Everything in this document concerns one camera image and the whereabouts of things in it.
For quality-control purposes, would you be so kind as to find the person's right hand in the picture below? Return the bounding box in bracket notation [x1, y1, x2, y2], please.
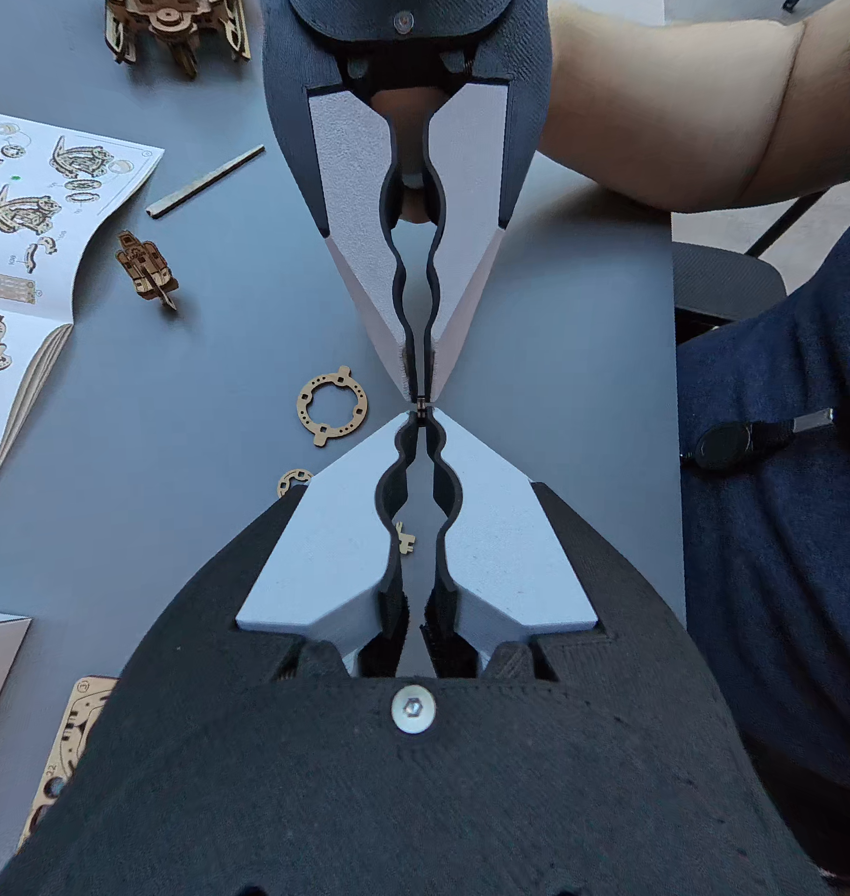
[399, 188, 441, 226]

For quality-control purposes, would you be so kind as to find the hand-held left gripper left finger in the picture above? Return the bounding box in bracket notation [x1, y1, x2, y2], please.
[236, 412, 422, 679]

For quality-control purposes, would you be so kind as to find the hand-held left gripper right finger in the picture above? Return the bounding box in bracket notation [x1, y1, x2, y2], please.
[423, 408, 601, 679]

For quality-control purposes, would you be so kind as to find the laser-cut plywood sheet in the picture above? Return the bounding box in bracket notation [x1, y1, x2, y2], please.
[15, 674, 121, 851]

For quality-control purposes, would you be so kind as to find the black drawstring with toggle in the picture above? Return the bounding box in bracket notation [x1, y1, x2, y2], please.
[680, 408, 835, 471]

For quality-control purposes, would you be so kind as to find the small wooden model subassembly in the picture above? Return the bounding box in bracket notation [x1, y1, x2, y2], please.
[114, 230, 181, 312]

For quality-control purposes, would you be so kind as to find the person's right forearm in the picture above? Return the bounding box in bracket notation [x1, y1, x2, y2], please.
[537, 0, 818, 214]

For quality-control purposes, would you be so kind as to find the white instruction booklet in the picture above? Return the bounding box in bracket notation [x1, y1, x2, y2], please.
[0, 108, 165, 512]

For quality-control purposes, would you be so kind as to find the black office chair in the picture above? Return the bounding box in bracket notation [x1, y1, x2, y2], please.
[672, 241, 787, 344]

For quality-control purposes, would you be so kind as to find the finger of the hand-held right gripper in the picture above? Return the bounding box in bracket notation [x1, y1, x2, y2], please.
[306, 90, 422, 406]
[422, 80, 510, 406]

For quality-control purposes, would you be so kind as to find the wooden ring part with tabs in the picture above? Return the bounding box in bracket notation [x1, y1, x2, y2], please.
[296, 365, 370, 448]

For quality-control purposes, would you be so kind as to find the thin wooden stick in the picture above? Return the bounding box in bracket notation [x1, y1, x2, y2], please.
[145, 143, 266, 220]

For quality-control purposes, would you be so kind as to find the large wooden model assembly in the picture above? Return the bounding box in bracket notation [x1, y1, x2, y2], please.
[105, 0, 252, 79]

